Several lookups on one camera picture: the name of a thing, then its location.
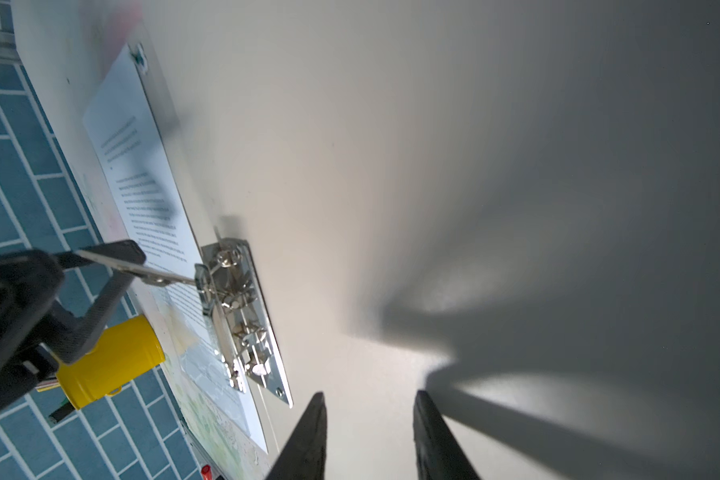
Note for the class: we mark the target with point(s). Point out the red marker pen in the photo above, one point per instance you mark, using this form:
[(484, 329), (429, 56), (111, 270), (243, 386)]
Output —
[(206, 472)]

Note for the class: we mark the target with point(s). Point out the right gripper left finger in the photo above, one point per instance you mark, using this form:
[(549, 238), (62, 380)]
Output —
[(304, 455)]

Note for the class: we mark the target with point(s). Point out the printed text paper sheet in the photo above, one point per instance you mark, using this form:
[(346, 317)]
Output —
[(128, 145)]

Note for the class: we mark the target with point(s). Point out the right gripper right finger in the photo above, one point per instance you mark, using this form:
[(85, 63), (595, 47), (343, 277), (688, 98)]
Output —
[(438, 453)]

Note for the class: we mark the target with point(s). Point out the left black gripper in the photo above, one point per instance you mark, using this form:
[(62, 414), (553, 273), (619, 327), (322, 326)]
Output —
[(29, 283)]

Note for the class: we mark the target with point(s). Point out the yellow pen cup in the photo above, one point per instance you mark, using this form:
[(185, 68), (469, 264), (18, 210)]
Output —
[(122, 353)]

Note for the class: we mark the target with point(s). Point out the metal folder clip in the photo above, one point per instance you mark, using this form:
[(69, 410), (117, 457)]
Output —
[(233, 303)]

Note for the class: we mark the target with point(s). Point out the beige cardboard folder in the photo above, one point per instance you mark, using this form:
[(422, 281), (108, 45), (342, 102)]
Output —
[(513, 205)]

